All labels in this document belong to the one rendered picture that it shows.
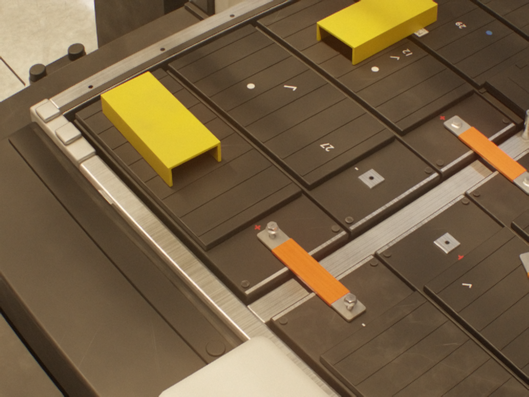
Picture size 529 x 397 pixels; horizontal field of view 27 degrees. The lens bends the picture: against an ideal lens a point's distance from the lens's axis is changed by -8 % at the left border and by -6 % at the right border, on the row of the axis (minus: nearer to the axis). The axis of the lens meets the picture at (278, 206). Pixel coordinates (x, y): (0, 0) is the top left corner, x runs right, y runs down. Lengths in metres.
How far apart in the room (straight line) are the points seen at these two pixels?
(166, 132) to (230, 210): 0.12
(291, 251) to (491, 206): 0.24
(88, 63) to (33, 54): 1.49
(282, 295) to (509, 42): 0.52
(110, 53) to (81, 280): 0.67
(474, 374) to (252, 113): 0.45
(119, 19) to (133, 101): 1.13
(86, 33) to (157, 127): 1.89
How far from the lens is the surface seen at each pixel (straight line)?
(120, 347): 1.06
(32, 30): 3.29
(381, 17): 1.52
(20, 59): 3.19
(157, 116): 1.37
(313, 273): 1.24
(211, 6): 1.74
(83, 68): 1.71
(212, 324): 1.06
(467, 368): 1.17
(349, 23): 1.50
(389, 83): 1.46
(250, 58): 1.49
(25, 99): 1.67
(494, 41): 1.55
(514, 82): 1.48
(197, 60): 1.49
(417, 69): 1.48
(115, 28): 2.54
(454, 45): 1.53
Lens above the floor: 1.95
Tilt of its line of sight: 47 degrees down
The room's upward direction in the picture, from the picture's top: straight up
